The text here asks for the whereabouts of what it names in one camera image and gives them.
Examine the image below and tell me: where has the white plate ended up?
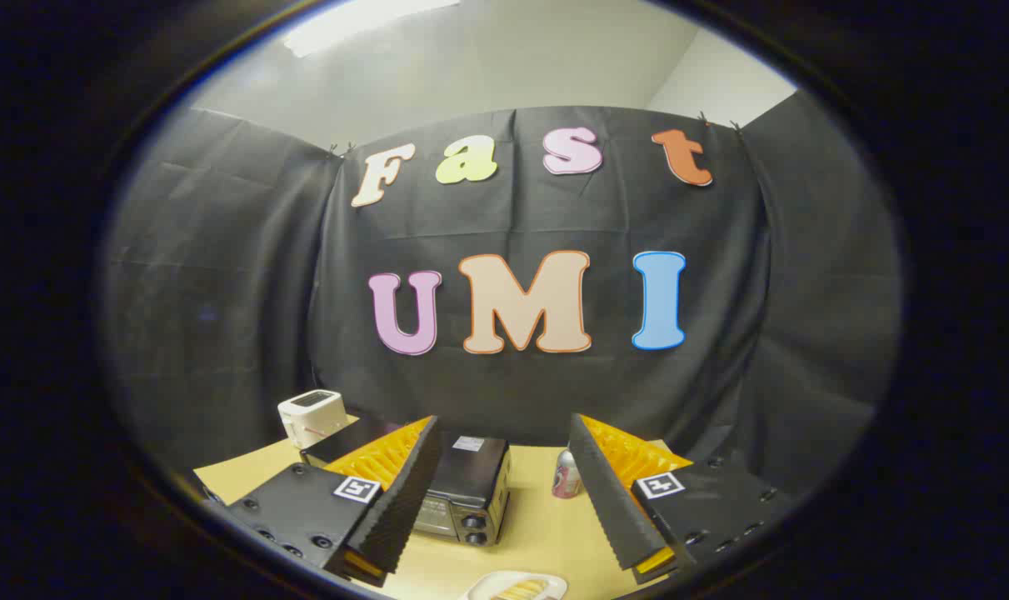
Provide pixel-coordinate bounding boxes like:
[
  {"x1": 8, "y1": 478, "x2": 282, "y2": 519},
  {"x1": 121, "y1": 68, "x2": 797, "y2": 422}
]
[{"x1": 462, "y1": 571, "x2": 569, "y2": 600}]

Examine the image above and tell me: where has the white pop-up toaster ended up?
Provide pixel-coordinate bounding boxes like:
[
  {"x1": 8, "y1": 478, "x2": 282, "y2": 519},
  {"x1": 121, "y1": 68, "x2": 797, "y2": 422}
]
[{"x1": 277, "y1": 389, "x2": 348, "y2": 449}]

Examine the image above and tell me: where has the black toaster oven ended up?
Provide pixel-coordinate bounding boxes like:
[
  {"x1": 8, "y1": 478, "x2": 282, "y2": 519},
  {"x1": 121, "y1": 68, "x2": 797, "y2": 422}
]
[{"x1": 300, "y1": 419, "x2": 513, "y2": 548}]

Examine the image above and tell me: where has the black backdrop cloth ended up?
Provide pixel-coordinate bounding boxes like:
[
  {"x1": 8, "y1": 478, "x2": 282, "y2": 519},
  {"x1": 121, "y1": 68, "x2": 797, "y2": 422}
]
[{"x1": 104, "y1": 90, "x2": 903, "y2": 501}]

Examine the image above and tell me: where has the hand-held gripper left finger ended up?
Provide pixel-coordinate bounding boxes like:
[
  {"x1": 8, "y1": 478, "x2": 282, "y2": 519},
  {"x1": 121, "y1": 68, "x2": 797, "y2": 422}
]
[{"x1": 194, "y1": 415, "x2": 442, "y2": 588}]

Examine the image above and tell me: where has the pink label bottle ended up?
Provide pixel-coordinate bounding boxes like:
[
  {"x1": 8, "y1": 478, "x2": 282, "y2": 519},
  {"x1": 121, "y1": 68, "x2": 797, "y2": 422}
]
[{"x1": 552, "y1": 450, "x2": 584, "y2": 499}]

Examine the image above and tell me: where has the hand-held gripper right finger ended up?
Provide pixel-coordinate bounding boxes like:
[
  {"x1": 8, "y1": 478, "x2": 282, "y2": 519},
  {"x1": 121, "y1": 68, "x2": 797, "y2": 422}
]
[{"x1": 568, "y1": 412, "x2": 794, "y2": 586}]

